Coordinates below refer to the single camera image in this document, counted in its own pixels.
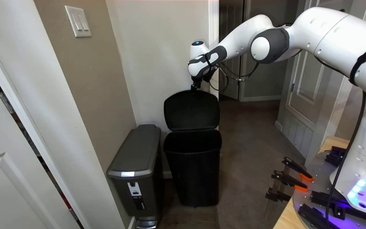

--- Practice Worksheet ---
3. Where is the white door with lever handle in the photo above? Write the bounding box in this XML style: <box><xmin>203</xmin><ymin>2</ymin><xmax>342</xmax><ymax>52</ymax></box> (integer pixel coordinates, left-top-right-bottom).
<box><xmin>275</xmin><ymin>0</ymin><xmax>366</xmax><ymax>159</ymax></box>

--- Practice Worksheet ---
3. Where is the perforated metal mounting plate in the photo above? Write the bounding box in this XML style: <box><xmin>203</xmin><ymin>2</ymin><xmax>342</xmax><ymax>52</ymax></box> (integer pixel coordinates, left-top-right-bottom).
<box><xmin>293</xmin><ymin>151</ymin><xmax>366</xmax><ymax>229</ymax></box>

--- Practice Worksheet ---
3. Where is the white light switch plate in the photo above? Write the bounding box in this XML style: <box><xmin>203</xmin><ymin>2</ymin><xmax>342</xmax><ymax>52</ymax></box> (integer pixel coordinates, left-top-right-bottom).
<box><xmin>64</xmin><ymin>5</ymin><xmax>93</xmax><ymax>39</ymax></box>

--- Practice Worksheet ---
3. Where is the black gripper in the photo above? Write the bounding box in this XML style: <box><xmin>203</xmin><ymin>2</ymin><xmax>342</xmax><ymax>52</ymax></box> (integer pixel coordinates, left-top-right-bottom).
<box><xmin>190</xmin><ymin>66</ymin><xmax>219</xmax><ymax>91</ymax></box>

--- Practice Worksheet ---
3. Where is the grey hallway door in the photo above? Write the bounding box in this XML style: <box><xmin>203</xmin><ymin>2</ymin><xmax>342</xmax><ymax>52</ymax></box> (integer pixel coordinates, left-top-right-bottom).
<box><xmin>219</xmin><ymin>0</ymin><xmax>246</xmax><ymax>100</ymax></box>

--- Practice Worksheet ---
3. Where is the black bracket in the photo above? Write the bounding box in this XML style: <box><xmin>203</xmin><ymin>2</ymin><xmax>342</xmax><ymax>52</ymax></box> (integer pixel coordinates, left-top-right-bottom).
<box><xmin>325</xmin><ymin>145</ymin><xmax>350</xmax><ymax>166</ymax></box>

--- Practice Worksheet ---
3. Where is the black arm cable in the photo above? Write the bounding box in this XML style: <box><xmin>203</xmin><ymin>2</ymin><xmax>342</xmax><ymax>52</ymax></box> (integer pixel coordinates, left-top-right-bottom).
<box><xmin>325</xmin><ymin>90</ymin><xmax>366</xmax><ymax>218</ymax></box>

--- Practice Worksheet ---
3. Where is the black clamp with orange tip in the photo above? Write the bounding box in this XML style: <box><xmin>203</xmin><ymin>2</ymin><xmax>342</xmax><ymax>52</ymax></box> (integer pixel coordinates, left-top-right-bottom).
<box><xmin>271</xmin><ymin>169</ymin><xmax>312</xmax><ymax>190</ymax></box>
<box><xmin>281</xmin><ymin>155</ymin><xmax>316</xmax><ymax>179</ymax></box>

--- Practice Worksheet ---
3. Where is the small black clamp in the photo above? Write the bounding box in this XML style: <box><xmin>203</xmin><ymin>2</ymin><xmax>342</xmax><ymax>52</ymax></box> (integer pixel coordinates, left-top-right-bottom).
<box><xmin>265</xmin><ymin>188</ymin><xmax>293</xmax><ymax>203</ymax></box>

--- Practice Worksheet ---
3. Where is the black clamp bar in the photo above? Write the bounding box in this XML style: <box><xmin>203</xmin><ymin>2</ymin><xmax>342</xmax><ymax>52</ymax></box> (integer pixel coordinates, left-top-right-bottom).
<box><xmin>297</xmin><ymin>202</ymin><xmax>342</xmax><ymax>229</ymax></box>
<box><xmin>309</xmin><ymin>189</ymin><xmax>366</xmax><ymax>223</ymax></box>

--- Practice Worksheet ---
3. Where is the grey steel step bin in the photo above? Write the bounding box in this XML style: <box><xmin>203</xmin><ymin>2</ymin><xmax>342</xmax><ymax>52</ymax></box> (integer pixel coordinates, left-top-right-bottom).
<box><xmin>106</xmin><ymin>123</ymin><xmax>166</xmax><ymax>229</ymax></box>

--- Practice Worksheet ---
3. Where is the black plastic bin body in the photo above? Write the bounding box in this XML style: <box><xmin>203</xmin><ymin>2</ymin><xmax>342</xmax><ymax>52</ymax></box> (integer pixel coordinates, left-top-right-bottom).
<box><xmin>162</xmin><ymin>128</ymin><xmax>224</xmax><ymax>208</ymax></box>

